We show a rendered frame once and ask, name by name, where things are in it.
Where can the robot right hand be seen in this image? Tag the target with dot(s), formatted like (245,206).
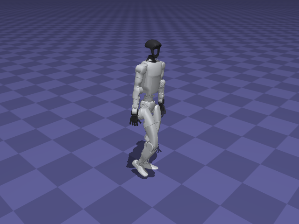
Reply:
(134,119)

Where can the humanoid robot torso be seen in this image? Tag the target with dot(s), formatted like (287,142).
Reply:
(150,83)

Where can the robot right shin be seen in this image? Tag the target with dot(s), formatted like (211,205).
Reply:
(146,153)

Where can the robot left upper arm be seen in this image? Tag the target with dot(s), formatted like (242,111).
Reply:
(162,82)

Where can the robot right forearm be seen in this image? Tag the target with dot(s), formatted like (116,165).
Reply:
(136,99)

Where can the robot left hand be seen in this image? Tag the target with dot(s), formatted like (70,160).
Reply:
(162,108)

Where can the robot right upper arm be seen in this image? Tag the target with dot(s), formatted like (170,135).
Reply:
(140,70)

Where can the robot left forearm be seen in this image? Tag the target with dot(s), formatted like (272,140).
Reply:
(160,94)

